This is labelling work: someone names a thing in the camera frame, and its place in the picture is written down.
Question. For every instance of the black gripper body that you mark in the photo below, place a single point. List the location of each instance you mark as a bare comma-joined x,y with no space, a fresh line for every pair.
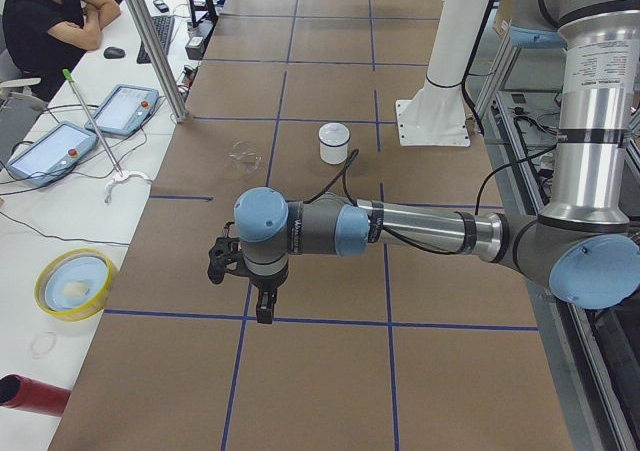
265,282

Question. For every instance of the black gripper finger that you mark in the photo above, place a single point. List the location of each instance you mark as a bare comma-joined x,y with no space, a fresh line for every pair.
265,305

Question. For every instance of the white enamel cup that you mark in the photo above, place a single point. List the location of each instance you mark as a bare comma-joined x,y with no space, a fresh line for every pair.
333,148

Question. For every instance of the white enamel lid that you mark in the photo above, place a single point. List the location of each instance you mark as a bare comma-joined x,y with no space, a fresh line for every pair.
334,134

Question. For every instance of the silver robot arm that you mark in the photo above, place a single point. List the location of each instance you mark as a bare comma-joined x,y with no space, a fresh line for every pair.
576,247

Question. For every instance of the yellow tape roll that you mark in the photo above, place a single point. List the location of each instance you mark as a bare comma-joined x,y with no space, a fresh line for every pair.
75,285

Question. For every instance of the far teach pendant tablet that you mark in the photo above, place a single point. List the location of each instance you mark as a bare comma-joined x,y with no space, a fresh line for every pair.
125,109

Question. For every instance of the teach pendant tablet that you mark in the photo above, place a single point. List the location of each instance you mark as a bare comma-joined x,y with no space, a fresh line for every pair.
53,156
125,109

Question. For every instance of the near teach pendant tablet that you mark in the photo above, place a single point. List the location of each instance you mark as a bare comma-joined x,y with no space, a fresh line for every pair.
53,156

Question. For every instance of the red cylinder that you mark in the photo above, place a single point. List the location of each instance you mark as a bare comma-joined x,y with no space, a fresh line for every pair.
26,394

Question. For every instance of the black computer mouse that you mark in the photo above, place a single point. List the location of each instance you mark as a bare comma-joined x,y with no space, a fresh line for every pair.
112,52

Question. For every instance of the reacher grabber stick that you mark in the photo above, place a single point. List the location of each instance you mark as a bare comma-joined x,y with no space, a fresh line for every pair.
120,175

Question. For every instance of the seated person black shirt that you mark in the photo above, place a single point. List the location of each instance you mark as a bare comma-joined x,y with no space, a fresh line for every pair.
45,37

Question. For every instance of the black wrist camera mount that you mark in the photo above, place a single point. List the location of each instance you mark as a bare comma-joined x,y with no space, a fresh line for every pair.
225,257

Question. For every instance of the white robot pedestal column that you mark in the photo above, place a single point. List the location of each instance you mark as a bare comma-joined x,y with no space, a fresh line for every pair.
435,116

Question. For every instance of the aluminium frame post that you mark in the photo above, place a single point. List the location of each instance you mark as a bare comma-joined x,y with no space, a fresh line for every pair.
159,61

